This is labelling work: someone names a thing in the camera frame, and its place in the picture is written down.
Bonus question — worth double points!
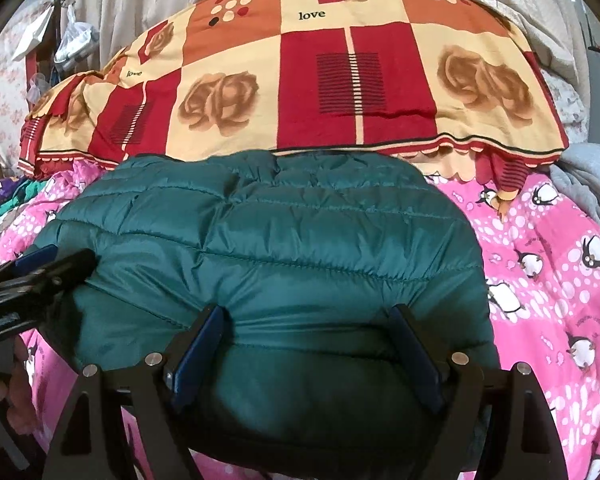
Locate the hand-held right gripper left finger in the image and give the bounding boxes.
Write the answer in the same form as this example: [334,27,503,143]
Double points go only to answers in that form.
[42,304,227,480]

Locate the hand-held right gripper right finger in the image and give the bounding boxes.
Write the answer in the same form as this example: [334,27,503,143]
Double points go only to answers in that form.
[389,304,571,480]

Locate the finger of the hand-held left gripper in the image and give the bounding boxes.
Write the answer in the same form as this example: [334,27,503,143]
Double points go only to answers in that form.
[0,249,97,313]
[0,244,60,286]

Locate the green puffer jacket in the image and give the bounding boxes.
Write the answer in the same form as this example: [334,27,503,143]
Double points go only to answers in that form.
[22,152,501,476]

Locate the purple and green clothes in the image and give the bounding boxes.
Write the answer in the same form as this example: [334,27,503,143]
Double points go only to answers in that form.
[0,174,48,228]

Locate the person's left hand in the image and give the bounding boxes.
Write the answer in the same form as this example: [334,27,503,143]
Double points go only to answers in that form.
[0,352,35,435]

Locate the pink penguin blanket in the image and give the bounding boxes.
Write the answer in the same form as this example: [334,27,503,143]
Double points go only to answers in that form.
[0,160,600,480]

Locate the floral cloth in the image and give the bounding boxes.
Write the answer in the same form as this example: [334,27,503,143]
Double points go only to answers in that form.
[0,5,63,161]

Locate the hanging plastic bag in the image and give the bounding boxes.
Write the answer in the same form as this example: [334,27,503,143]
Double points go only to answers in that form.
[54,4,100,74]

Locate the grey clothing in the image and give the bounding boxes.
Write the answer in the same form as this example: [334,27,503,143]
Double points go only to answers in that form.
[550,142,600,251]

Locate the red cream rose blanket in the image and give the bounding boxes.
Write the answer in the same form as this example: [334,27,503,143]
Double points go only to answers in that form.
[19,0,570,211]

